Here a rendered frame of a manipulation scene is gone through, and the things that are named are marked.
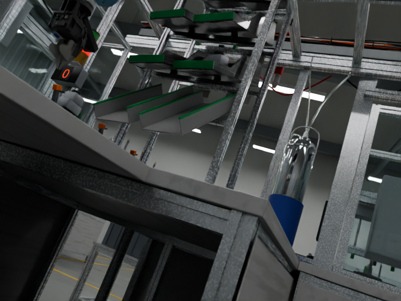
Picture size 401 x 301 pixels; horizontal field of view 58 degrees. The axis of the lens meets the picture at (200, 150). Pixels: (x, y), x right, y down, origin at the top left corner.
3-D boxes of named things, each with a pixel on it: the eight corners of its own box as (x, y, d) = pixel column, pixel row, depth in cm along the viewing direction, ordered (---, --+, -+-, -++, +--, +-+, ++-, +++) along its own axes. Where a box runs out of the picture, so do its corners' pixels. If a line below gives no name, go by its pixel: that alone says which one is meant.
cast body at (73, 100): (65, 106, 111) (76, 87, 113) (55, 104, 113) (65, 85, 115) (82, 119, 118) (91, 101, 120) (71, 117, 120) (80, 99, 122)
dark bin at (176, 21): (183, 17, 103) (187, -10, 102) (149, 19, 110) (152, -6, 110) (231, 42, 126) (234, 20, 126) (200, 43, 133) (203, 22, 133)
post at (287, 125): (250, 257, 184) (318, 36, 224) (241, 254, 186) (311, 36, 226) (251, 258, 188) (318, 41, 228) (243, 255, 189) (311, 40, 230)
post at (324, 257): (327, 284, 168) (386, 42, 208) (308, 278, 172) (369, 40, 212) (327, 285, 172) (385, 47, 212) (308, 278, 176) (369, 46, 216)
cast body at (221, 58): (216, 74, 102) (219, 49, 101) (203, 74, 104) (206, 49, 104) (231, 79, 109) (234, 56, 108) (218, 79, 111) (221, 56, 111)
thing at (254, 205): (262, 217, 56) (268, 199, 57) (-182, 84, 117) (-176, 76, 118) (306, 285, 178) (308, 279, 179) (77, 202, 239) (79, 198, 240)
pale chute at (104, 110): (130, 124, 91) (127, 106, 89) (95, 119, 98) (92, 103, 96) (194, 99, 112) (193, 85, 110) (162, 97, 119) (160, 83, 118)
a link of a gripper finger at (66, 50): (48, 60, 101) (59, 32, 104) (61, 71, 107) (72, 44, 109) (56, 61, 100) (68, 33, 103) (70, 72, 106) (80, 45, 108)
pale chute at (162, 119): (182, 135, 85) (180, 117, 83) (141, 129, 92) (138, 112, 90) (239, 107, 106) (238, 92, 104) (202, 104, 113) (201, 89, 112)
